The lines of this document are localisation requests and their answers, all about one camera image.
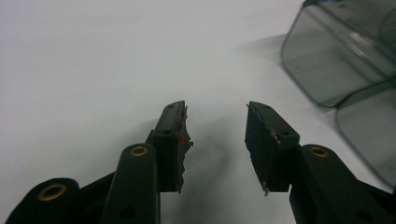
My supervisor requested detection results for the transparent grey compartment box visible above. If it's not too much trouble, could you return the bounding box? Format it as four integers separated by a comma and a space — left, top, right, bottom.
280, 0, 396, 189

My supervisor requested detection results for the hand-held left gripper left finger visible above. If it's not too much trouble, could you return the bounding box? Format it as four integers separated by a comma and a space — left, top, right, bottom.
146, 100, 194, 194

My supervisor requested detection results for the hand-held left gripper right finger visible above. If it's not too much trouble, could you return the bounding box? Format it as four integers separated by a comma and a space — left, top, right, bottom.
244, 101, 302, 197

